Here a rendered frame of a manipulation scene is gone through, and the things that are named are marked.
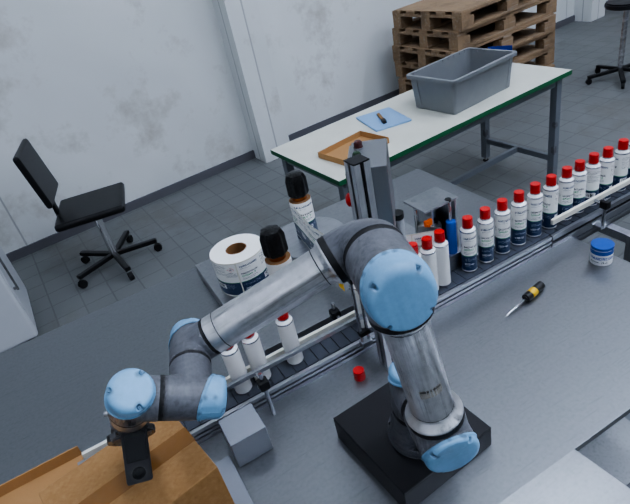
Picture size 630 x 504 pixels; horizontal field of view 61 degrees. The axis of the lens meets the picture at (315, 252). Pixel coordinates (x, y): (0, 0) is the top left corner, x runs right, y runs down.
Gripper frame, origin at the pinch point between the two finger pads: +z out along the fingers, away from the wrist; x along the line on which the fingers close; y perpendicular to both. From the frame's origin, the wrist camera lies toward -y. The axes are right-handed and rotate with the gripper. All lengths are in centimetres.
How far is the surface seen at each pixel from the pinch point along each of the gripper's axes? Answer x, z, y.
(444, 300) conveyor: -102, 18, 20
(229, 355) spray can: -29.0, 18.7, 18.5
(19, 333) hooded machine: 45, 235, 122
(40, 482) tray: 23, 53, 5
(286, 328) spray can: -46, 17, 22
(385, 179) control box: -65, -30, 38
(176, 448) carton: -8.5, -1.2, -3.9
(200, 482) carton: -10.9, -7.4, -12.2
